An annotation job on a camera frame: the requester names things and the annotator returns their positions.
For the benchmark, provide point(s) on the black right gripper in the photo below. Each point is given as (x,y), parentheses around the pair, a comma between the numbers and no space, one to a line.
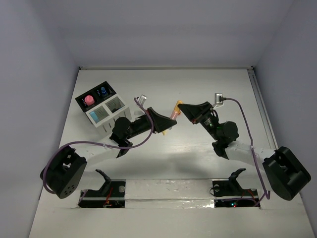
(196,113)

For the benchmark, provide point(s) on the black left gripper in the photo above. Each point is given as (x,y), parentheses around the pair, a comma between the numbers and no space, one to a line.
(152,120)

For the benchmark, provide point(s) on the pink marker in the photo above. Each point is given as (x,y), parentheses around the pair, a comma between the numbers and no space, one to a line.
(174,115)

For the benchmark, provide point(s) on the amber marker cap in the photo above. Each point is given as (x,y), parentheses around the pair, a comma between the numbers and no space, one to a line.
(176,108)

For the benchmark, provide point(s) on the black highlighter blue cap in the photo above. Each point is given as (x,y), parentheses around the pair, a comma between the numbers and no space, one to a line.
(104,92)

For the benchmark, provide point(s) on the light blue marker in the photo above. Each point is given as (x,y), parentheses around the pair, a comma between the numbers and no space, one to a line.
(94,116)

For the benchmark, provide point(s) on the pink-capped marker tube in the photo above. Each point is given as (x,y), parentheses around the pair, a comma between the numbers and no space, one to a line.
(89,100)

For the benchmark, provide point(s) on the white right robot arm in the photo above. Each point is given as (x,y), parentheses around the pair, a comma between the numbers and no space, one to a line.
(285,173)

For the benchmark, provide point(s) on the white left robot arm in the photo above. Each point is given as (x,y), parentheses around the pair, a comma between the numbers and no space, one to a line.
(63,173)

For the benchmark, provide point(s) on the orange-tipped clear marker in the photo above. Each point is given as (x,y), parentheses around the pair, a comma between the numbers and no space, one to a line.
(138,113)

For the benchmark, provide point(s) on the white slotted organizer box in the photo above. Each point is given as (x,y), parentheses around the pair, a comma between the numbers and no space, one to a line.
(108,112)

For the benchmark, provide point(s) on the black slotted organizer box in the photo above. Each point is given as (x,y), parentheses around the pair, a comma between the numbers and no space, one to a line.
(96,93)

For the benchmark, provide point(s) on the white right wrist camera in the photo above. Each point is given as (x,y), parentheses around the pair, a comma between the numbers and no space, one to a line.
(218,100)

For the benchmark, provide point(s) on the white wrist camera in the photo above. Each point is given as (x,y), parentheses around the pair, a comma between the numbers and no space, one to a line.
(218,100)
(142,99)

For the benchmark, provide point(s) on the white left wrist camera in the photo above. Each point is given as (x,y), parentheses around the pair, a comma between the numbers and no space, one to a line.
(142,99)

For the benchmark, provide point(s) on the aluminium rail at wall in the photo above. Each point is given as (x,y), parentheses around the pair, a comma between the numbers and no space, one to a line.
(263,112)

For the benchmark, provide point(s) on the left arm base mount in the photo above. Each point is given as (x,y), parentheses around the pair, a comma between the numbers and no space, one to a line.
(110,195)

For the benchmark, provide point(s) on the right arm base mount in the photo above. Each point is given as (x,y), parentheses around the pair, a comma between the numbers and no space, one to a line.
(228,193)

